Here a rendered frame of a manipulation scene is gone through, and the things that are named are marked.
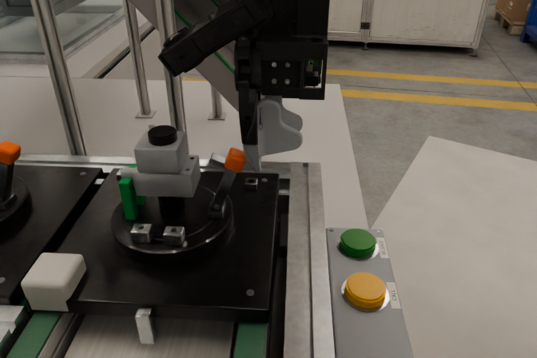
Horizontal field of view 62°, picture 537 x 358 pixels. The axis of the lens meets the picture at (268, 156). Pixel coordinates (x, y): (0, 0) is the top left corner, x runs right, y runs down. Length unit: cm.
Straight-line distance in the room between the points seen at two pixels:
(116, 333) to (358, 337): 25
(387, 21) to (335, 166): 368
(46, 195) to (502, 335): 59
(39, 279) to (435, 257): 51
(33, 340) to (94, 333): 6
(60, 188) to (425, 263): 51
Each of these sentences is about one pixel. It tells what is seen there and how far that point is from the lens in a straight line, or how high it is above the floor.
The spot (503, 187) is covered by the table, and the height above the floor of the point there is 86.
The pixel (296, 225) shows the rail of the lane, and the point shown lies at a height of 96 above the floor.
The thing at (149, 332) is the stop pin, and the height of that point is 94.
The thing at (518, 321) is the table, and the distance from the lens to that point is 66.
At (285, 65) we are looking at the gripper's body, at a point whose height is 118.
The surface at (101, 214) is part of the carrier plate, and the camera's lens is 59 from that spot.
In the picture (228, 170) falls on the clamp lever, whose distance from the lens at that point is 48.
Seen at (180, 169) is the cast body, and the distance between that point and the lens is 48.
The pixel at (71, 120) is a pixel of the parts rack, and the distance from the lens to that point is 75.
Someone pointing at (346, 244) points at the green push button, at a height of 97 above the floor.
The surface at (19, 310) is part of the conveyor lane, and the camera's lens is 52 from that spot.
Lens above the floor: 131
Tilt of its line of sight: 31 degrees down
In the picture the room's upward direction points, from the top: straight up
